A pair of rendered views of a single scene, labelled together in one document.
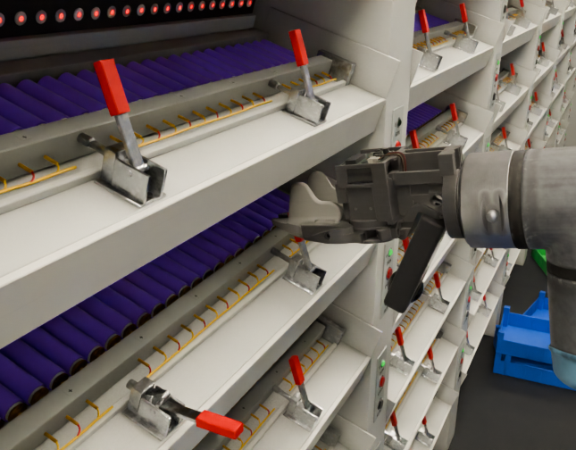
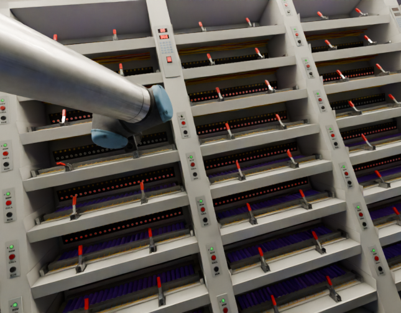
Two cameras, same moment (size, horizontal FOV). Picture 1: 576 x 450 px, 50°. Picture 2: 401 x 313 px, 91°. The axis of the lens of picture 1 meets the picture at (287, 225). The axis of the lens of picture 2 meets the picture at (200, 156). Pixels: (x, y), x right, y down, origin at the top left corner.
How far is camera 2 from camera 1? 105 cm
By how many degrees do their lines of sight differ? 60
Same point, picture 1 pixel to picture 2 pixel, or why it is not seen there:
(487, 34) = (302, 86)
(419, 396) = (303, 256)
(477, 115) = (313, 117)
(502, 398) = not seen: outside the picture
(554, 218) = not seen: hidden behind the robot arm
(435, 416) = (355, 290)
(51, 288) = (38, 135)
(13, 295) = (30, 134)
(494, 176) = not seen: hidden behind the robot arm
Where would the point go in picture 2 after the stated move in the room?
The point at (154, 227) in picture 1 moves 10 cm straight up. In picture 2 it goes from (61, 130) to (58, 108)
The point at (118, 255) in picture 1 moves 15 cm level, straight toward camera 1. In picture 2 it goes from (53, 133) to (2, 130)
